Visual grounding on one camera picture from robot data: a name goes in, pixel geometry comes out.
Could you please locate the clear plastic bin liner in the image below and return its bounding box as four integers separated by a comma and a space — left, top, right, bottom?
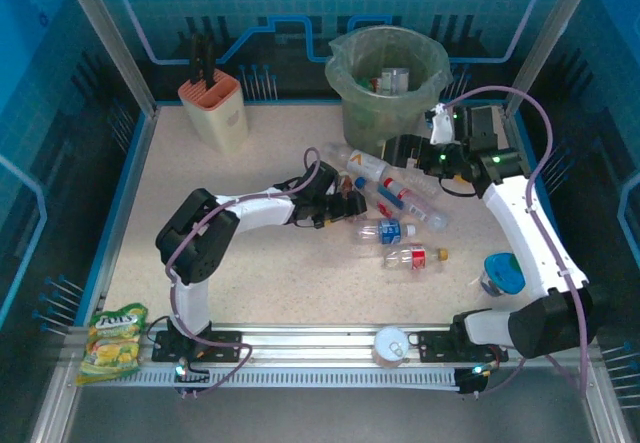
324, 25, 454, 114

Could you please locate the clear bottle blue label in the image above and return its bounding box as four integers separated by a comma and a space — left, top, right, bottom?
355, 218, 417, 245

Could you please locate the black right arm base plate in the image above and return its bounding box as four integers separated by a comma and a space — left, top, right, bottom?
417, 330, 510, 364

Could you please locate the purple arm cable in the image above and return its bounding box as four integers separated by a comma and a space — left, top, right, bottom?
147, 146, 321, 398
449, 85, 591, 397

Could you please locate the beige knife block orange top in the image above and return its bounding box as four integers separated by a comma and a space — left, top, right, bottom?
178, 73, 250, 154

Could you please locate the black handled knife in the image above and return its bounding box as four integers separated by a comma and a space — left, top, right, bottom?
202, 41, 217, 89
190, 34, 205, 87

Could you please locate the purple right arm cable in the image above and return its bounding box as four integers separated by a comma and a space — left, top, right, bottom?
449, 85, 591, 397

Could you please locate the aluminium front rail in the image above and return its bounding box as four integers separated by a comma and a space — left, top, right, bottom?
64, 321, 601, 370

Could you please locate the aluminium side rail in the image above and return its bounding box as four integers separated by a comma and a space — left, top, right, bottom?
499, 105, 576, 325

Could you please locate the translucent green waste bin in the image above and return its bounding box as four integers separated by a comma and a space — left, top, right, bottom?
324, 25, 454, 160

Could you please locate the clear bottle white orange label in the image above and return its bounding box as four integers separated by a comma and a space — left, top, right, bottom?
324, 143, 392, 183

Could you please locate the slotted grey cable duct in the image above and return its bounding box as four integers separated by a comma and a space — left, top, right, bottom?
79, 365, 461, 390

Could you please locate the aluminium frame post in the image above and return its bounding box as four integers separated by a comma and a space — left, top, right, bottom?
503, 0, 604, 117
56, 0, 160, 117

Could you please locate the clear bottle red label yellow cap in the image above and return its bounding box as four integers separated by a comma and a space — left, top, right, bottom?
383, 244, 450, 270

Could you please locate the clear unlabelled plastic bottle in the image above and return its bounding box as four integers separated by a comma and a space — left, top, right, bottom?
397, 166, 442, 198

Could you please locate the green yellow snack bag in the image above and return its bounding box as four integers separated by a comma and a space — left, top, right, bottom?
74, 302, 150, 387

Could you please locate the black controller board with LED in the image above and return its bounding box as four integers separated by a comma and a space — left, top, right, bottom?
173, 357, 211, 399
457, 362, 494, 398

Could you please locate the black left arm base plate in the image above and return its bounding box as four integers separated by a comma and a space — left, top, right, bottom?
151, 326, 244, 364

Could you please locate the clear cup with blue lid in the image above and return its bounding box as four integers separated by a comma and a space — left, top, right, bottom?
479, 252, 526, 298

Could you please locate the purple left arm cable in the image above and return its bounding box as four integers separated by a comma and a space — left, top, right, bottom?
147, 146, 321, 398

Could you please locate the silver tin can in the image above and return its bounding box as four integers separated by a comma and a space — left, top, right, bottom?
373, 326, 412, 368

